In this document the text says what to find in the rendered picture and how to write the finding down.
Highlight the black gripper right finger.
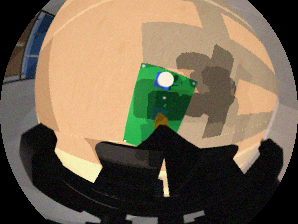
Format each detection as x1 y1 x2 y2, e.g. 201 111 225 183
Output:
162 125 239 197

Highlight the green circuit board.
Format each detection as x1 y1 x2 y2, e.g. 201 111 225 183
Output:
124 63 197 147

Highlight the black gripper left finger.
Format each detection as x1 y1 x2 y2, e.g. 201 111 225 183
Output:
94 125 166 189

